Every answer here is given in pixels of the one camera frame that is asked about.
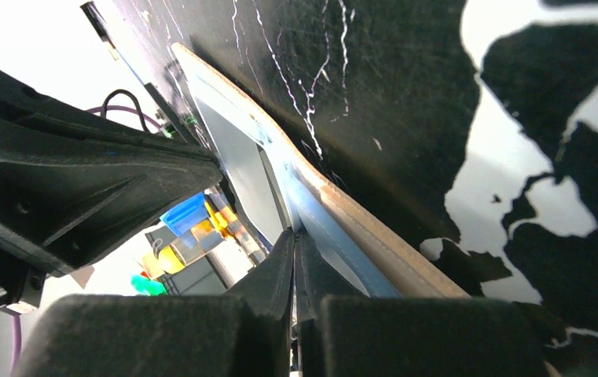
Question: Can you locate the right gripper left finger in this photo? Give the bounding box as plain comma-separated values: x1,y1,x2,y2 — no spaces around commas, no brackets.
12,230,295,376

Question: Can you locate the beige leather card holder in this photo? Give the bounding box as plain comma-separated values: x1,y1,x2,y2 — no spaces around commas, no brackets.
171,43,465,298

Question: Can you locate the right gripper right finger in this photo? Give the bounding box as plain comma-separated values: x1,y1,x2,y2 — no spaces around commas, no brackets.
294,231,548,376

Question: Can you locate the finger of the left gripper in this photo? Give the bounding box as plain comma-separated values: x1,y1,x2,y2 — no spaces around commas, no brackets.
0,71,222,275

